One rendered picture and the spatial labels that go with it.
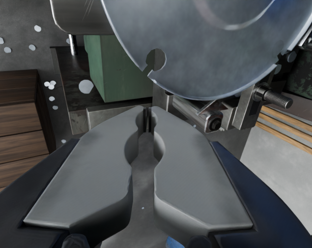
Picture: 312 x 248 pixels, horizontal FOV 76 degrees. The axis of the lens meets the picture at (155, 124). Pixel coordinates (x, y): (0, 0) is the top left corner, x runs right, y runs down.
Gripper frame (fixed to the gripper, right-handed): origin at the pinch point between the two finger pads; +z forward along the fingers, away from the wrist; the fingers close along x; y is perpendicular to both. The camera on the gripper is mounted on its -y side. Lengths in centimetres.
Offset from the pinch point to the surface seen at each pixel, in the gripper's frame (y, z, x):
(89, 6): -5.2, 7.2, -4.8
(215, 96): 4.5, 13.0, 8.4
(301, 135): 57, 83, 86
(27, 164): 41, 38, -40
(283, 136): 62, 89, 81
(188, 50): -1.4, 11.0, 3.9
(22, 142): 32, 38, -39
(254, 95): 7.2, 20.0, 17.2
